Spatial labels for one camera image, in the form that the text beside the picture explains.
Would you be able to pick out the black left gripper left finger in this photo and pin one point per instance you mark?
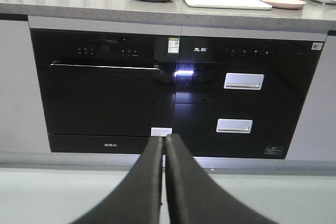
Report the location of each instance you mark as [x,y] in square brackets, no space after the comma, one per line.
[137,199]

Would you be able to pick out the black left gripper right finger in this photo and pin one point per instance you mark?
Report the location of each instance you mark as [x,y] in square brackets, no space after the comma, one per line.
[193,197]

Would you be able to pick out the cream bear serving tray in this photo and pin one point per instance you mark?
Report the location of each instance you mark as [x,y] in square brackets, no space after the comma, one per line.
[229,4]

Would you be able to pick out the pink round plate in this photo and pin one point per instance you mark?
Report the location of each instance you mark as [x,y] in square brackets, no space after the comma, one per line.
[286,4]

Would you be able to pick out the black two-drawer sterilizer cabinet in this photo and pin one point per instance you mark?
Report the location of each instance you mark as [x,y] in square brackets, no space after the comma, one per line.
[241,97]

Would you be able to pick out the black built-in dishwasher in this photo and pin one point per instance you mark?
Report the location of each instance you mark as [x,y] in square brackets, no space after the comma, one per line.
[104,92]

